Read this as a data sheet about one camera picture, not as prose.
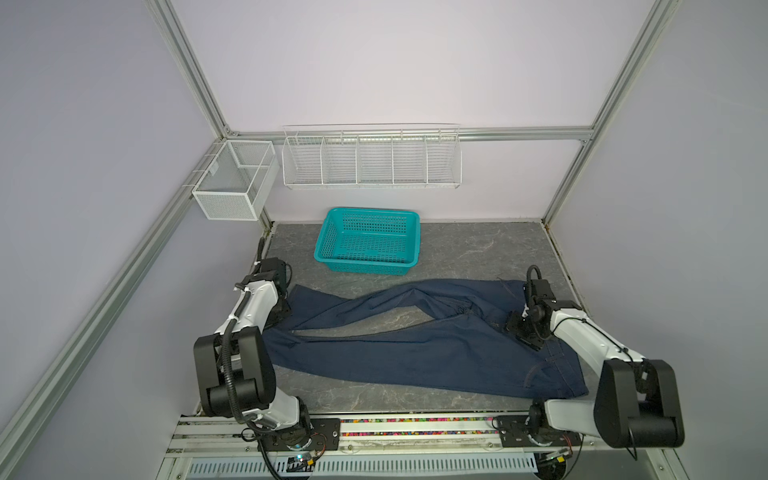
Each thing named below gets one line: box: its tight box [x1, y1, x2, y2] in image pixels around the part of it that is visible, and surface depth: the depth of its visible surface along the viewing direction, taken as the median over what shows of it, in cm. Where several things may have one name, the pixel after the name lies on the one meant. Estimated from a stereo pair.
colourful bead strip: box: [340, 417, 499, 437], surface depth 77 cm
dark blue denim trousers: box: [263, 279, 589, 397], surface depth 89 cm
